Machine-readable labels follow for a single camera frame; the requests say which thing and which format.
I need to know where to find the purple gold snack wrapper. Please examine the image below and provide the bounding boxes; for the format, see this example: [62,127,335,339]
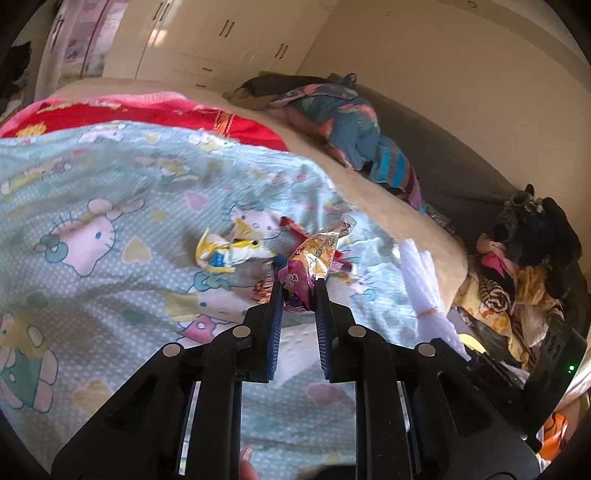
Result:
[277,214,356,311]

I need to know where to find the yellow white snack wrapper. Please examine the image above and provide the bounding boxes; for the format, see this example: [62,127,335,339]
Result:
[194,218,274,273]

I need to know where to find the yellow rim black trash bin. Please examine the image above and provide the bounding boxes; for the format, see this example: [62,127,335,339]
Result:
[459,333,487,354]

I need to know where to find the person's thumb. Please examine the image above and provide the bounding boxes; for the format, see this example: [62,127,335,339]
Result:
[239,445,259,480]

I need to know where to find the orange floral laundry basket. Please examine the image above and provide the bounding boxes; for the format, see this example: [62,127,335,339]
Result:
[539,412,568,461]

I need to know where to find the white knitted cloth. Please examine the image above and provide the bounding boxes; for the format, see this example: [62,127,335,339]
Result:
[399,239,470,360]

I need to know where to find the clothes pile on stool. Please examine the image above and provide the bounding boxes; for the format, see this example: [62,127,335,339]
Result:
[454,185,590,371]

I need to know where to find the beige plush bed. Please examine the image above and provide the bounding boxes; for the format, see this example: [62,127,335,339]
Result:
[50,78,468,308]

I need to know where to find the red snack wrapper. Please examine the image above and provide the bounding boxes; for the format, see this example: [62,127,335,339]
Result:
[279,214,356,283]

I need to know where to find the small dark candy wrapper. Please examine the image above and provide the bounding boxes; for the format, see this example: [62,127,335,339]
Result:
[252,271,274,304]

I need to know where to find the light blue cartoon quilt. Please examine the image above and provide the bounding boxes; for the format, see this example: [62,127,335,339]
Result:
[1,122,417,471]

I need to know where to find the striped colourful blanket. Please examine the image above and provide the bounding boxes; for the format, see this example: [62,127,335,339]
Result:
[362,135,423,210]

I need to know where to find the blue floral bundled quilt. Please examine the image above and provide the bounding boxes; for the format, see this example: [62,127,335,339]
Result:
[269,73,381,171]

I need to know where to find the red pink blanket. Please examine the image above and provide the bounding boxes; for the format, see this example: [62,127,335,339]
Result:
[1,92,287,151]

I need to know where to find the dark brown garment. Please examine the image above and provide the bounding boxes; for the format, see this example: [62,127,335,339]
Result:
[222,72,329,111]

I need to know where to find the cream glossy wardrobe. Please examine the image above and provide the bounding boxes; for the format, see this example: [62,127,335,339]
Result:
[103,0,338,92]

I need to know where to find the pink curtained door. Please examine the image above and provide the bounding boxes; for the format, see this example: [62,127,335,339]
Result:
[34,0,129,100]

